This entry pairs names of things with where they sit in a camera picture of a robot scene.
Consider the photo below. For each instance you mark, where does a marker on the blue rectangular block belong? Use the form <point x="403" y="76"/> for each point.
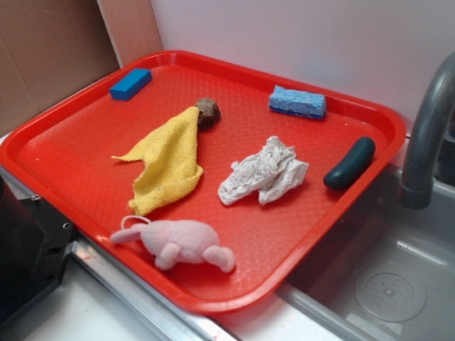
<point x="130" y="84"/>

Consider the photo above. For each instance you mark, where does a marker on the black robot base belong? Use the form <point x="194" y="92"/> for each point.
<point x="36" y="240"/>

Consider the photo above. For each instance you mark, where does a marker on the red plastic tray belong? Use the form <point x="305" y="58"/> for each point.
<point x="66" y="155"/>

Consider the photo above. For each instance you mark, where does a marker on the crumpled white paper towel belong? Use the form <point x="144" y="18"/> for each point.
<point x="272" y="172"/>

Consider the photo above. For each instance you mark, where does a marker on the brown ball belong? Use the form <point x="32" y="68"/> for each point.
<point x="209" y="113"/>

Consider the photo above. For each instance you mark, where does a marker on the yellow cloth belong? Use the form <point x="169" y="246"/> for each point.
<point x="169" y="155"/>

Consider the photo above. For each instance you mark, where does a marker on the pink plush bunny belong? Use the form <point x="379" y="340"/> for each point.
<point x="171" y="242"/>

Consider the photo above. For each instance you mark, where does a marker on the blue sponge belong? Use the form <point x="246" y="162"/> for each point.
<point x="298" y="103"/>

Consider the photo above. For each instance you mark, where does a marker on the dark green toy cucumber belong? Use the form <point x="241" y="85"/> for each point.
<point x="352" y="165"/>

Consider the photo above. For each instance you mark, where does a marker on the grey sink basin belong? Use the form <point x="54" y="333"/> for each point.
<point x="382" y="272"/>

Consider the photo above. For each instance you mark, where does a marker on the brown cardboard panel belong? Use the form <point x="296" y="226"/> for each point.
<point x="53" y="49"/>

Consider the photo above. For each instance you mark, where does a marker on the grey faucet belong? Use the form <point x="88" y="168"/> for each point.
<point x="430" y="152"/>

